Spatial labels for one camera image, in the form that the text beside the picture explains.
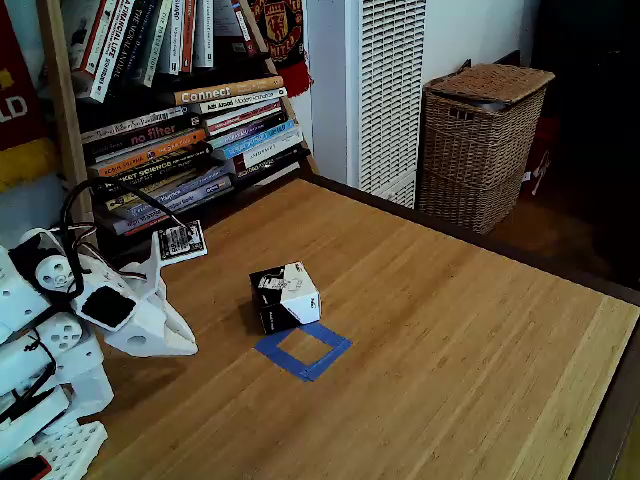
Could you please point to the black and white cardboard box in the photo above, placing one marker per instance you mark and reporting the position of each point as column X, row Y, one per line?
column 300, row 295

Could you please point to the blue tape square target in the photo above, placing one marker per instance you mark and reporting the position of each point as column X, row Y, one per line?
column 282, row 358

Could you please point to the grey book red edge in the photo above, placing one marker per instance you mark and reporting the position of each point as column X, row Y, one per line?
column 135, row 225

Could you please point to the yellow spine book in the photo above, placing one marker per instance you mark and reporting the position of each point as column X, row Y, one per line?
column 117, row 201

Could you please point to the lilac spine book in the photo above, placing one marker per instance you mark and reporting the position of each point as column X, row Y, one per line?
column 200, row 190

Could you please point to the black rocket science book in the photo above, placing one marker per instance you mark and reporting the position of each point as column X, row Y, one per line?
column 150, row 172

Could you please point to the orange spine book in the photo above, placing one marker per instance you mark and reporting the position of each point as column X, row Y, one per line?
column 165, row 147

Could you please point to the black no filter book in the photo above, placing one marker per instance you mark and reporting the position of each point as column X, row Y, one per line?
column 150, row 134

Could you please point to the black and red clamp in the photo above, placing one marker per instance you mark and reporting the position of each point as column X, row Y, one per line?
column 25, row 470

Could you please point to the white book script lettering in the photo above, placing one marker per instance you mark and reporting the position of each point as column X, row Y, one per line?
column 130, row 124

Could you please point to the dark purple book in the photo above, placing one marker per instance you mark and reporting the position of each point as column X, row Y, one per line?
column 250, row 131

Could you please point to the blue spine book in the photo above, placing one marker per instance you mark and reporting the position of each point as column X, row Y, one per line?
column 265, row 137

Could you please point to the white red striped book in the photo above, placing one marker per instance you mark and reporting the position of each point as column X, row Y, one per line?
column 245, row 114

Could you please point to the wooden ladder bookshelf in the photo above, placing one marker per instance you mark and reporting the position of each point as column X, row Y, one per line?
column 59, row 75

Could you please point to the white Modern Romance book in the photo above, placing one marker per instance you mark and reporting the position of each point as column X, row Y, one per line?
column 260, row 96

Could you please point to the tan Connect book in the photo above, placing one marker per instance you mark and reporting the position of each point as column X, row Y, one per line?
column 250, row 86

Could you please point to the red and yellow banner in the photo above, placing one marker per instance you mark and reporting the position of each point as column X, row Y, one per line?
column 20, row 75

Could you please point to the white red Financial Life book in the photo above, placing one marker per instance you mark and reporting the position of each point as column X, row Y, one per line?
column 107, row 55

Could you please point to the black Moral Animal book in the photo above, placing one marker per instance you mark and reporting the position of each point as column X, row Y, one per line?
column 127, row 55

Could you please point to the dark green white book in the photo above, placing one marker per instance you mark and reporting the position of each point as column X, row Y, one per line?
column 157, row 45

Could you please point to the grey photo cover book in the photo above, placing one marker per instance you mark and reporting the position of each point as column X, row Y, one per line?
column 80, row 35

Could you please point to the narrow white book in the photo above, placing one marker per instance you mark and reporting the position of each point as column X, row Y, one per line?
column 176, row 40

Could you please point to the narrow orange book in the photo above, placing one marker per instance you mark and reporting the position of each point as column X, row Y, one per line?
column 188, row 35

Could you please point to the white book dark title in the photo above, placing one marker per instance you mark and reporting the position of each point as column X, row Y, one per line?
column 204, row 35

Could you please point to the thin red book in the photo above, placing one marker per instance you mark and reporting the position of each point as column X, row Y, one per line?
column 245, row 30

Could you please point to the red football scarf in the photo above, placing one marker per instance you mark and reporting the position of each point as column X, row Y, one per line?
column 280, row 30

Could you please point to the brown wicker laundry hamper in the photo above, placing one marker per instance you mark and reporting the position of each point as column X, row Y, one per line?
column 475, row 150

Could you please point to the white perforated base plate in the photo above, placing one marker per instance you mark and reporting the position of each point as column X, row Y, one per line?
column 75, row 445

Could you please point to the white louvred wall heater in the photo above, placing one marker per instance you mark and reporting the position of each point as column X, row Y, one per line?
column 390, row 100

